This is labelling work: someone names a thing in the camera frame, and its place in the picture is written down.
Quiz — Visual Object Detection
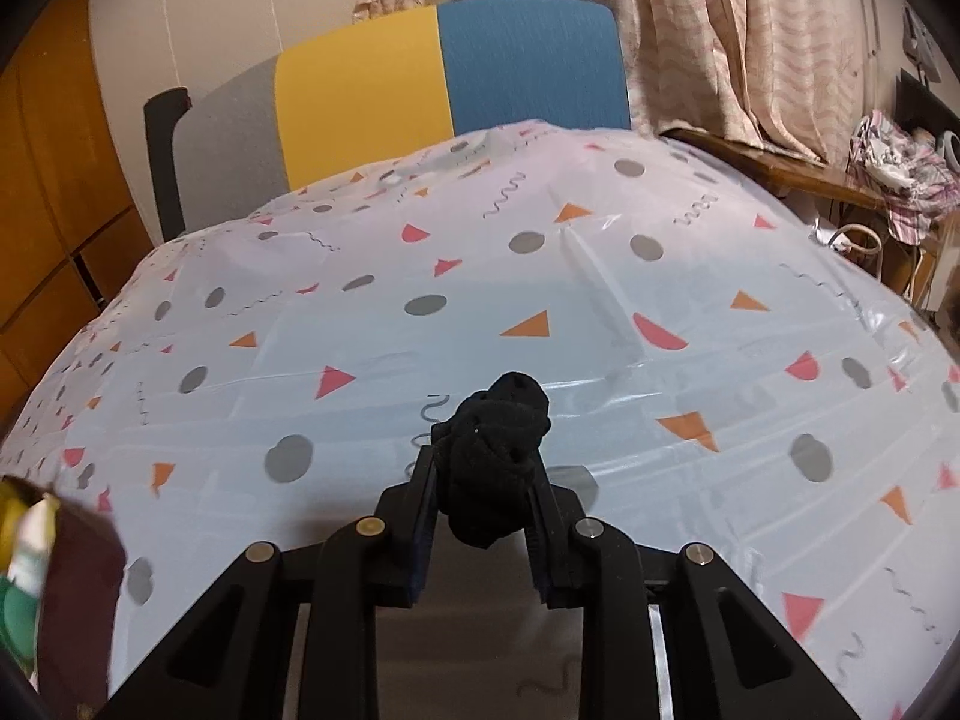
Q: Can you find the patterned plastic tablecloth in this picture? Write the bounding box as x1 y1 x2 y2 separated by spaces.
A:
0 120 960 720

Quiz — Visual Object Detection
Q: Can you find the brown box with gold lining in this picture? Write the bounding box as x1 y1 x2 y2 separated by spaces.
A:
0 474 128 720

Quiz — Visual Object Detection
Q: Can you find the orange wooden cabinet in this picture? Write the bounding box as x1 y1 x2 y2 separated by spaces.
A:
0 0 156 425

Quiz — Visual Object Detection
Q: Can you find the black sock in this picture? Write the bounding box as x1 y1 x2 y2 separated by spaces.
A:
430 370 553 549

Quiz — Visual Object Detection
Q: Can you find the white jar with green label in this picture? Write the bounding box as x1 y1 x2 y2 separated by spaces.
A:
9 499 59 586

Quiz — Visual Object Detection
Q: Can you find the white ring-shaped cable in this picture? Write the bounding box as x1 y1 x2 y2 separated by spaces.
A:
812 220 884 272

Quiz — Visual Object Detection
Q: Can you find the pile of pink white clothes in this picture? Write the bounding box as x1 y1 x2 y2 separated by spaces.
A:
850 110 960 242

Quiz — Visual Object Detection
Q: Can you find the beige patterned curtain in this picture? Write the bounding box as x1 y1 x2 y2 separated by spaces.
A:
355 0 905 166

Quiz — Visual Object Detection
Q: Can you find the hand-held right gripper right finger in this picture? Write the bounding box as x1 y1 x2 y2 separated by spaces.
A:
525 457 860 720

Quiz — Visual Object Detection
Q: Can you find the wooden side table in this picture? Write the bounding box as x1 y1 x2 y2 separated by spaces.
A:
662 126 940 302

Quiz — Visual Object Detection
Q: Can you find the grey yellow blue chair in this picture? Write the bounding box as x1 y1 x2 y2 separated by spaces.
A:
143 0 632 246

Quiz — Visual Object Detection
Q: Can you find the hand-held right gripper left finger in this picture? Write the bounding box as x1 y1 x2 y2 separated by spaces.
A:
94 444 440 720

